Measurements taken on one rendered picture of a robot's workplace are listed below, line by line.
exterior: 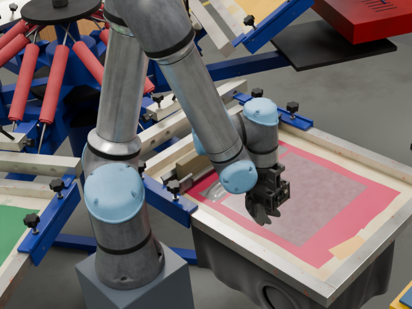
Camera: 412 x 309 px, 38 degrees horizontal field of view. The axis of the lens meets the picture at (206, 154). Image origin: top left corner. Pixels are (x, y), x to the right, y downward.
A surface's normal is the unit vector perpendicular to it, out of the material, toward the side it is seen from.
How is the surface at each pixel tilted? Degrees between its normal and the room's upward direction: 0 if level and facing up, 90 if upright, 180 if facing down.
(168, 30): 75
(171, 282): 90
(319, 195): 0
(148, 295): 90
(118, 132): 89
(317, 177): 0
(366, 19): 0
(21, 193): 90
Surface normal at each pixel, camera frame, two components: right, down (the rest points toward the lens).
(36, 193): -0.26, 0.58
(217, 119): 0.58, 0.31
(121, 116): 0.20, 0.55
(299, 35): -0.09, -0.81
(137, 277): 0.29, 0.25
